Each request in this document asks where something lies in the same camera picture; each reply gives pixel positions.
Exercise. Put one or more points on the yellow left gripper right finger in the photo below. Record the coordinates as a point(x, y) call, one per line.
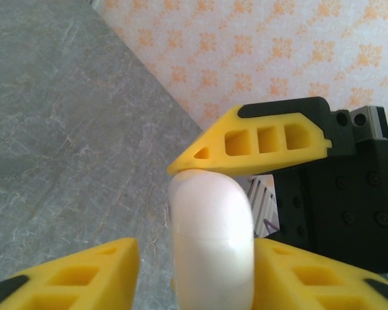
point(268, 274)

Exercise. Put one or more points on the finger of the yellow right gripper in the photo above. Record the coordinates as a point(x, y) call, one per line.
point(220, 164)

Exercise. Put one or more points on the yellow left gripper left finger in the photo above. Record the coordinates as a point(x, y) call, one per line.
point(123, 264)

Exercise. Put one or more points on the white charging case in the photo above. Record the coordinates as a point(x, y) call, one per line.
point(213, 242)

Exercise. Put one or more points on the aluminium table edge rail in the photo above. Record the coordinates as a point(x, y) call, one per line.
point(262, 200)

